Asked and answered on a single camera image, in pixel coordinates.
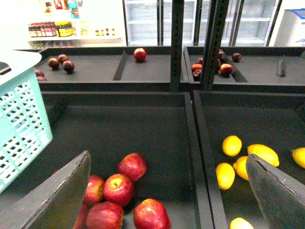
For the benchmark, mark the white chest freezer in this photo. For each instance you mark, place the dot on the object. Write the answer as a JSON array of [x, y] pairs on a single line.
[[291, 32]]

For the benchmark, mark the light blue plastic basket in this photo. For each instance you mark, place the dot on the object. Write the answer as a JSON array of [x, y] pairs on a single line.
[[24, 125]]

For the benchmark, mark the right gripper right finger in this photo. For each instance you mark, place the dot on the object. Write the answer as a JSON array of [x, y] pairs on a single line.
[[280, 197]]

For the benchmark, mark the glass door cooler row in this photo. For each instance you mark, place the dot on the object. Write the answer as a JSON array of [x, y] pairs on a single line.
[[247, 22]]

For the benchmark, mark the dark wooden display stand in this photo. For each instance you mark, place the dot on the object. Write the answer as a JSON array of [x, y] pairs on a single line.
[[179, 135]]

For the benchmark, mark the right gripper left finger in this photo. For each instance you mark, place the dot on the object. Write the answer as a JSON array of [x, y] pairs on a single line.
[[55, 203]]

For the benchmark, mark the yellow lemon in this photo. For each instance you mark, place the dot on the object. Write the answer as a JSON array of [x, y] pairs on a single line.
[[240, 167], [264, 152], [299, 156], [225, 176], [232, 145], [240, 223]]

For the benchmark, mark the dark plum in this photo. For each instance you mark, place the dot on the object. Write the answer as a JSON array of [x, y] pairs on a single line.
[[53, 63], [68, 66], [62, 58]]

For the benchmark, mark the white shelf with bottles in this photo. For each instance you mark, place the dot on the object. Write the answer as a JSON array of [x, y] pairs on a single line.
[[85, 23]]

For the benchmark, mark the red apple on upper tray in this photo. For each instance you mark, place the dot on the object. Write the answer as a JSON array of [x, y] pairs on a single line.
[[140, 54]]

